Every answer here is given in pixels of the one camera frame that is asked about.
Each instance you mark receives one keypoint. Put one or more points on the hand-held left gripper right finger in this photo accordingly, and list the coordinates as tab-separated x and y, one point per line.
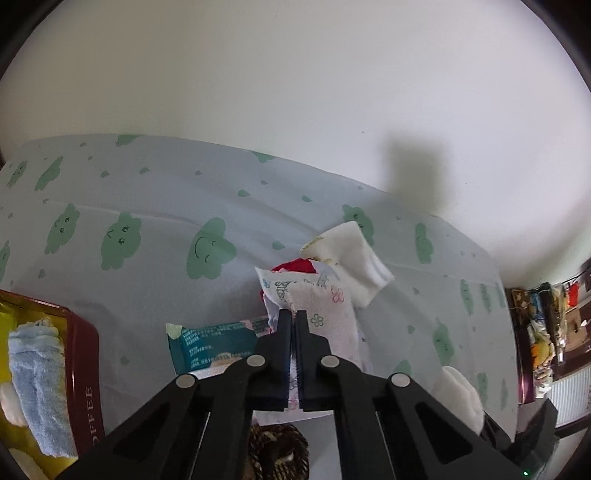
318	374

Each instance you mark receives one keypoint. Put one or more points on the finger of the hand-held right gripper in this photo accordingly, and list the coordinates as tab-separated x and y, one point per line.
494	434

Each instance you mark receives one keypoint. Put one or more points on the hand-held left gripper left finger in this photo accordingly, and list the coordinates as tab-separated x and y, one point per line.
272	369

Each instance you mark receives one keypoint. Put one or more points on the white fluffy plush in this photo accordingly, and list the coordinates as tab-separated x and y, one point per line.
455	397

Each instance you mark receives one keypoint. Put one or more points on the floral printed white packet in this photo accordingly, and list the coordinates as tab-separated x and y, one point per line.
323	314

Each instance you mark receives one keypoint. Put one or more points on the white cloth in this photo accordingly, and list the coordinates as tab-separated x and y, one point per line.
355	258

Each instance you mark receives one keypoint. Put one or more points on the red metal tin box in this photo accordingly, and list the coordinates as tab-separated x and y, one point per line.
85	369

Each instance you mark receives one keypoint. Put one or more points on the blue towel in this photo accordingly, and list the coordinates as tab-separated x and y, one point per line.
37	392

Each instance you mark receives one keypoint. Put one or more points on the white cotton pad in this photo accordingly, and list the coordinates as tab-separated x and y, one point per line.
25	464
10	404

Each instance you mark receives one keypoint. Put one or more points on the white radiator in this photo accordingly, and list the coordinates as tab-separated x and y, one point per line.
572	397

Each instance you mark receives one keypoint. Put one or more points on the teal wet wipe packet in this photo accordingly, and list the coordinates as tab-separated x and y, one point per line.
207	341

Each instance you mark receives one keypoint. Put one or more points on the red cloth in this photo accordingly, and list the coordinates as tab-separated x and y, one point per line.
298	266

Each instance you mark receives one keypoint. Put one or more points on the cluttered dark shelf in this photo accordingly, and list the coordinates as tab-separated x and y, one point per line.
545	323

